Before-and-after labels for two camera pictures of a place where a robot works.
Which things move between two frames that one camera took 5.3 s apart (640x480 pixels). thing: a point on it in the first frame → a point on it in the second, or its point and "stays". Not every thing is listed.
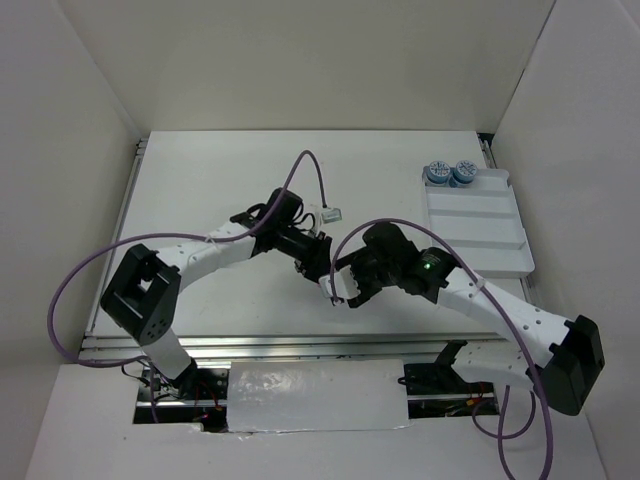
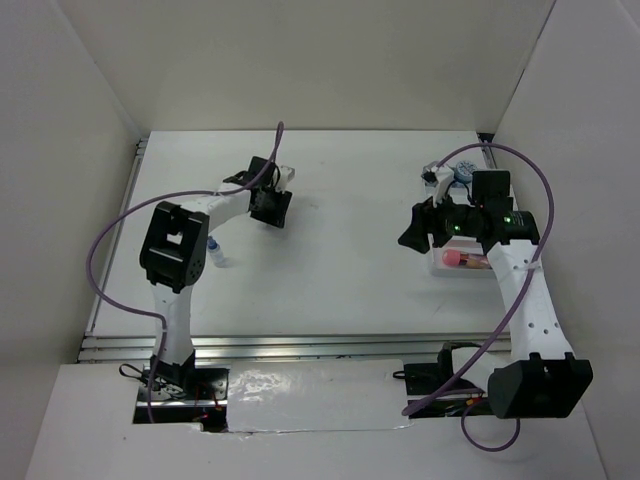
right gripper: x=356 y=263 → x=425 y=219
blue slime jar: x=465 y=171 stays
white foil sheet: x=321 y=395 stays
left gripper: x=315 y=260 → x=278 y=216
